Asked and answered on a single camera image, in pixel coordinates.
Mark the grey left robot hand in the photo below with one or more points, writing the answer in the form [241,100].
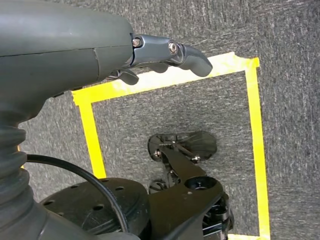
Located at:
[62,49]

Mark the yellow floor tape square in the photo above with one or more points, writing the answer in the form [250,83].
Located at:
[257,149]

